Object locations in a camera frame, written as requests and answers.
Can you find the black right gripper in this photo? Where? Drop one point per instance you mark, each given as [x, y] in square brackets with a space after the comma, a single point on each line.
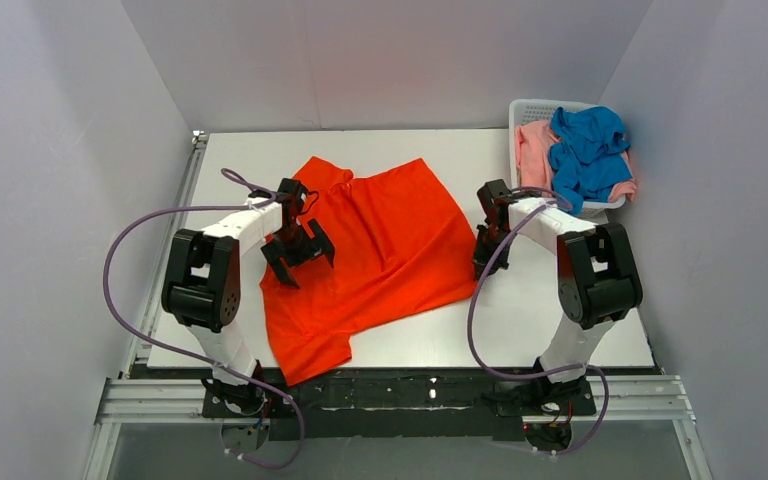
[487, 248]

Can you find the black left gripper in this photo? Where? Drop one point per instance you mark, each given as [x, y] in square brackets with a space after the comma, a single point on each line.
[295, 246]

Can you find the orange t shirt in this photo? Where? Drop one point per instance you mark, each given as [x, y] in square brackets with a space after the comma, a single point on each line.
[402, 247]

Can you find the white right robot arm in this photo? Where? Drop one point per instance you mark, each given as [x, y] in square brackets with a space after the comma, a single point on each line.
[598, 283]

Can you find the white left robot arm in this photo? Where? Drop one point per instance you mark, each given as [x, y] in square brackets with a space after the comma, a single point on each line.
[202, 284]

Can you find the pink t shirt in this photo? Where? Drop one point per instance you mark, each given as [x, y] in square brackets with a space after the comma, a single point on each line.
[531, 148]

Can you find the white plastic laundry basket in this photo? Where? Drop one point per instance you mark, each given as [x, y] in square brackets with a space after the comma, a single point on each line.
[524, 111]

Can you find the blue t shirt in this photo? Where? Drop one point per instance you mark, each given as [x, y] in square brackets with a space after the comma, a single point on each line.
[587, 161]

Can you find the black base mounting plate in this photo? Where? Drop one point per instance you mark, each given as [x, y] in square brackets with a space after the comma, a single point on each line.
[375, 403]

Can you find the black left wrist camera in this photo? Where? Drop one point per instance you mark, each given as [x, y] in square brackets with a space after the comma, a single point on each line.
[292, 193]

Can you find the aluminium frame rail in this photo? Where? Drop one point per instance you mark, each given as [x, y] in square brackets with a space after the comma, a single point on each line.
[154, 428]

